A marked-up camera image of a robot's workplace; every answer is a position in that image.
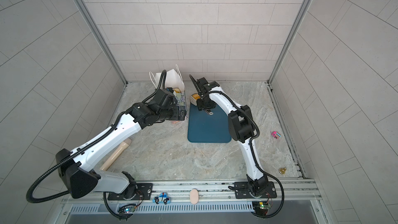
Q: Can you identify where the blue toy car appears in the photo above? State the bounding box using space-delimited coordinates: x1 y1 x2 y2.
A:
153 192 171 205

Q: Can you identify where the pink oval eraser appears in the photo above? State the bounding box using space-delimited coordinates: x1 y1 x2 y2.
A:
189 189 199 205

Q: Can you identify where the floral paper gift bag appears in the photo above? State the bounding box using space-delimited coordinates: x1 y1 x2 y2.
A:
165 65 187 122

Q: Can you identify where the gold chess piece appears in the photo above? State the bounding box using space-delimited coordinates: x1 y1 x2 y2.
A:
279 168 287 175

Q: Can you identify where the teal rectangular tray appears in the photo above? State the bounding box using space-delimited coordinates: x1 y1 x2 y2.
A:
188 100 232 143

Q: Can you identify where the aluminium rail frame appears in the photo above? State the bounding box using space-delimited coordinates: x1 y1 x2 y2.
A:
53 178 331 224

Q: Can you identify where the pink toy truck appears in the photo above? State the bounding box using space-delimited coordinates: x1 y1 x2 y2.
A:
271 131 281 139

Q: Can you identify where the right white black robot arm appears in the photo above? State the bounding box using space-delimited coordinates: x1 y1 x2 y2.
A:
189 75 285 219

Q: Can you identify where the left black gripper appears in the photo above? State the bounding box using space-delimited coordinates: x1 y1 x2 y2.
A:
157 105 189 122

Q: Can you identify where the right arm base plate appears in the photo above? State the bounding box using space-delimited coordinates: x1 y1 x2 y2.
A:
232 181 277 199

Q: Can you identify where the right circuit board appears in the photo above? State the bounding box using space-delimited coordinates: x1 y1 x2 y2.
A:
252 201 272 216

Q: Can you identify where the circuit board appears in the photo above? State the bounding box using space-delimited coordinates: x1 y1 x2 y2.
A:
252 201 272 216
118 204 137 215

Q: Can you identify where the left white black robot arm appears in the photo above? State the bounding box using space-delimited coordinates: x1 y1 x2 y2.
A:
26 70 186 203

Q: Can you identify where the left circuit board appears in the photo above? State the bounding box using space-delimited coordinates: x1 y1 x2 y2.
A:
118 204 137 215

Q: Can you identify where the round swirl bun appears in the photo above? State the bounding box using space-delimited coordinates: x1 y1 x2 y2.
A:
190 93 201 101

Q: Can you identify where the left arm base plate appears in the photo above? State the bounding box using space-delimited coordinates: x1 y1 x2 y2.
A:
107 183 153 201

